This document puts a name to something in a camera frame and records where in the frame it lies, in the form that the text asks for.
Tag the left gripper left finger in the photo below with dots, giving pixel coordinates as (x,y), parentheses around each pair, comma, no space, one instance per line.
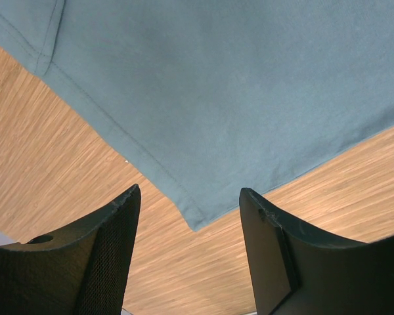
(81,268)

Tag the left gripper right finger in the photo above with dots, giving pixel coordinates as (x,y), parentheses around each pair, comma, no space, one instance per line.
(298,268)

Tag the grey-blue t shirt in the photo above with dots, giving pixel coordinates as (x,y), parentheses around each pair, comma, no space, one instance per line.
(205,98)

